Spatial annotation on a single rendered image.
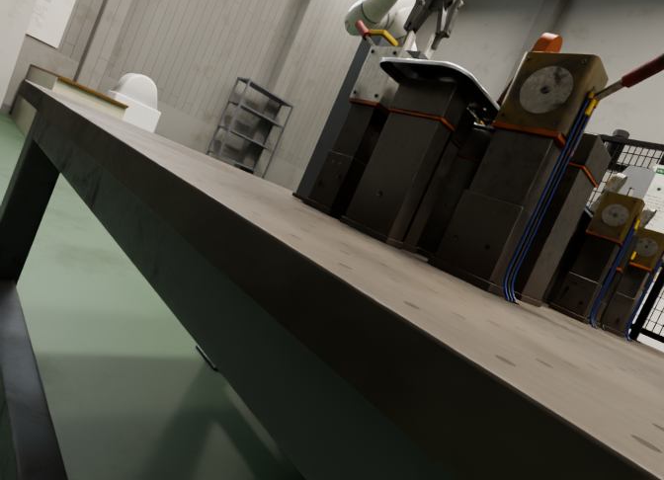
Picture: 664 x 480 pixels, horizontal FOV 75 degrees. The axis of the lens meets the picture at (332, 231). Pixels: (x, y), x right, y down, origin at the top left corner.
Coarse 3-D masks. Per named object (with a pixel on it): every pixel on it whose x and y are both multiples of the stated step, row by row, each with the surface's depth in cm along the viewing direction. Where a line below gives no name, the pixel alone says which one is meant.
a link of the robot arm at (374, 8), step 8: (368, 0) 152; (376, 0) 148; (384, 0) 146; (392, 0) 144; (368, 8) 152; (376, 8) 150; (384, 8) 149; (368, 16) 154; (376, 16) 153; (384, 16) 155
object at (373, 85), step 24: (384, 48) 87; (360, 72) 91; (384, 72) 86; (360, 96) 89; (384, 96) 85; (360, 120) 88; (384, 120) 89; (336, 144) 91; (360, 144) 87; (336, 168) 89; (360, 168) 88; (312, 192) 92; (336, 192) 87; (336, 216) 88
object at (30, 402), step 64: (128, 192) 52; (0, 256) 105; (128, 256) 48; (192, 256) 38; (0, 320) 89; (192, 320) 36; (256, 320) 30; (0, 384) 73; (256, 384) 29; (320, 384) 25; (0, 448) 64; (320, 448) 24; (384, 448) 21
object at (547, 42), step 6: (546, 36) 67; (552, 36) 66; (558, 36) 66; (540, 42) 67; (546, 42) 66; (552, 42) 66; (558, 42) 67; (534, 48) 67; (540, 48) 67; (546, 48) 66; (552, 48) 67; (558, 48) 68; (510, 84) 69; (504, 90) 69; (504, 96) 69; (498, 102) 69
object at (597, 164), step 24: (600, 144) 79; (576, 168) 78; (600, 168) 83; (576, 192) 80; (552, 216) 79; (576, 216) 85; (552, 240) 80; (528, 264) 80; (552, 264) 85; (528, 288) 81
